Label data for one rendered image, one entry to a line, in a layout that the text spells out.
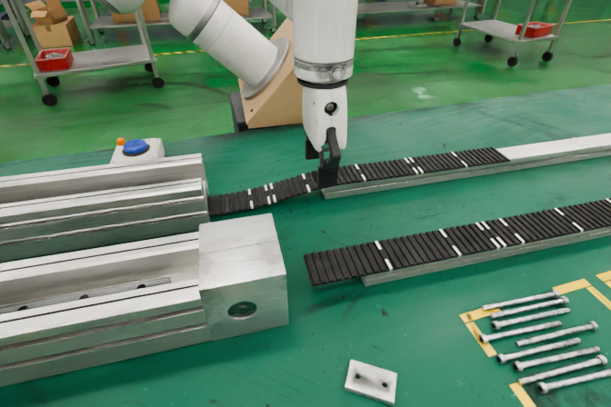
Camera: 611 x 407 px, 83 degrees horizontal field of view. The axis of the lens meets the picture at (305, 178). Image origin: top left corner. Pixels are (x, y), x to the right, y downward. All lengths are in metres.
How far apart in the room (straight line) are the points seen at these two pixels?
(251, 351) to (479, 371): 0.25
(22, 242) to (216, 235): 0.30
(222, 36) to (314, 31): 0.43
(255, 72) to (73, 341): 0.67
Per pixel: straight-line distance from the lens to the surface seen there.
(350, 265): 0.47
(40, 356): 0.47
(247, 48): 0.88
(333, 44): 0.47
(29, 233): 0.62
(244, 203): 0.60
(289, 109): 0.84
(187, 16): 0.86
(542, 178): 0.81
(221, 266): 0.39
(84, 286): 0.50
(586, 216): 0.68
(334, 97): 0.49
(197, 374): 0.44
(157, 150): 0.69
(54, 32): 5.43
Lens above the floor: 1.17
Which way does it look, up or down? 36 degrees down
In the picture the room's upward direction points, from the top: straight up
